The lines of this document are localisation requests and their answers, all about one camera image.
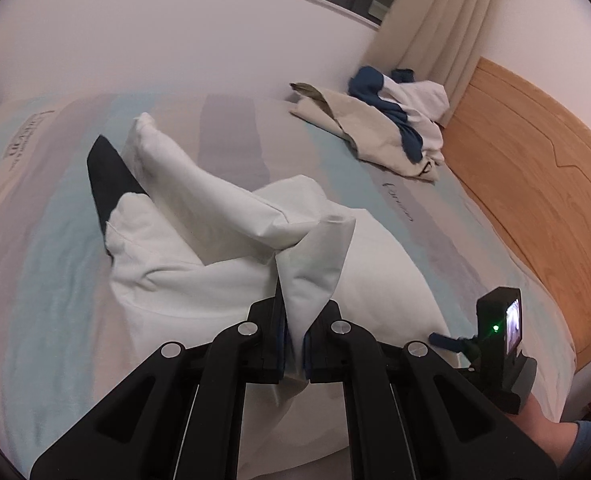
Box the wooden headboard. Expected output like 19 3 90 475
443 58 591 368

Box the striped pastel bed sheet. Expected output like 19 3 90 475
0 93 576 472

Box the blue and white garment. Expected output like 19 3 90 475
347 66 451 164

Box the black and white jacket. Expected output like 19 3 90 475
87 114 446 479

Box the beige garment on bed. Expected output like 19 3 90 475
290 82 439 182

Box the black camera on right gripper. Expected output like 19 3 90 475
475 286 522 382

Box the person's right hand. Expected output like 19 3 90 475
507 394 579 466

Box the beige curtain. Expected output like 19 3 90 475
361 0 493 127

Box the right forearm blue sleeve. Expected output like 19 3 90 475
559 420 591 477

